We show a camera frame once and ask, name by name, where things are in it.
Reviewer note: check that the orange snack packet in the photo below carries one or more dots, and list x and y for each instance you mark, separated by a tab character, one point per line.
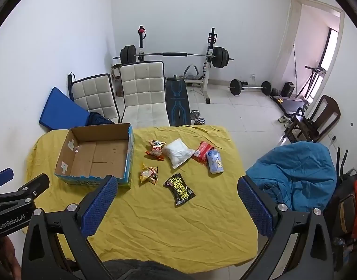
155	150

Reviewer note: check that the dark wooden chair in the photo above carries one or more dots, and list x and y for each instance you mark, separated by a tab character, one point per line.
327	113

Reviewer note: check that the chrome dumbbell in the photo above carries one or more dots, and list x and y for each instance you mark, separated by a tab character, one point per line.
199	120

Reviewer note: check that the red packet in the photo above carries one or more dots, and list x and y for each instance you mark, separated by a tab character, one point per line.
201	153

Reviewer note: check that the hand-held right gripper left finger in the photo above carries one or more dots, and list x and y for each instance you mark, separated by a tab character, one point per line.
99	204

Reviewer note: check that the person's left hand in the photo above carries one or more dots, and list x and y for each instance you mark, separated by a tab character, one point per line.
10	256

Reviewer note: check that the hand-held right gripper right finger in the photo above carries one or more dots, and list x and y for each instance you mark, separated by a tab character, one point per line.
254	207

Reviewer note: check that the brown stool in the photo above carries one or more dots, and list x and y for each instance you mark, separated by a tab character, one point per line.
117	78

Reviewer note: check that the black wipes packet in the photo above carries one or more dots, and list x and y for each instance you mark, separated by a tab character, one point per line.
180	189

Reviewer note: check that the short barbell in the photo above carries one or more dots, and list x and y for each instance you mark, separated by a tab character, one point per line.
235	87

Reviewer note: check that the pair of shoes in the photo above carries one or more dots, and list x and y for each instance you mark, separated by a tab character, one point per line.
283	120

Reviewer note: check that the black chair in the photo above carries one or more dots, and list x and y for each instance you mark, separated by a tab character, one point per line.
342	204

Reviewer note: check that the long barbell with black plates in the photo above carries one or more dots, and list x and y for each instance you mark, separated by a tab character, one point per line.
219	57

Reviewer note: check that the white padded chair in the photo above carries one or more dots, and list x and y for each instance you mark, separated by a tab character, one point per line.
143	93
93	99

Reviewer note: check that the dark blue cloth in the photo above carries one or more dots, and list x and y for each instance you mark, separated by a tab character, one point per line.
98	120

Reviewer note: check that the light blue tissue pack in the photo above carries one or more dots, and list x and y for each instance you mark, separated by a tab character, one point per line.
215	162

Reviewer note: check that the thin metal bar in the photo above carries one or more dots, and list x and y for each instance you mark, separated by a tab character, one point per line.
294	70

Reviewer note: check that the blue jacket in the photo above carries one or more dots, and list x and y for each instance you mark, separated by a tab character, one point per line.
298	172

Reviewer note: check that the cardboard box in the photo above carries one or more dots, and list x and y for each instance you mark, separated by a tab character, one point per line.
93	157

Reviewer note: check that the white plastic bag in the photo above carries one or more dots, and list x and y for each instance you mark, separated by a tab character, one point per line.
177	153

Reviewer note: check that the dark fuzzy clothing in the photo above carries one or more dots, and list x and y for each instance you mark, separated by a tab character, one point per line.
146	269

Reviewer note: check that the treadmill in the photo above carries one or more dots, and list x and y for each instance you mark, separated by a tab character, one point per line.
292	103

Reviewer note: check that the white barbell rack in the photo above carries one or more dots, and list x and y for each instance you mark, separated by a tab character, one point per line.
209	73

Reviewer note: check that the black box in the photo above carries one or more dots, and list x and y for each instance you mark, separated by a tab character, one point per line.
288	89

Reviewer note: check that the blue foam mat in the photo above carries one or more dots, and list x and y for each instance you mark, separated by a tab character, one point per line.
63	110

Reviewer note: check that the black stick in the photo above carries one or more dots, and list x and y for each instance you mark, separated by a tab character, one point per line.
70	84

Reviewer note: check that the black weight bench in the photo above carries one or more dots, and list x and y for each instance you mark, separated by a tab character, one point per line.
178	102

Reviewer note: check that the yellow tablecloth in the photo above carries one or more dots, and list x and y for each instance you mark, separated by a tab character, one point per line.
172	233

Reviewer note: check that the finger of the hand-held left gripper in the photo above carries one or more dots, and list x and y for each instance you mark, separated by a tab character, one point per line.
32	186
1	176

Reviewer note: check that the yellow snack packet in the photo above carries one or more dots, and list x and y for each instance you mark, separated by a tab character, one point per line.
149	174

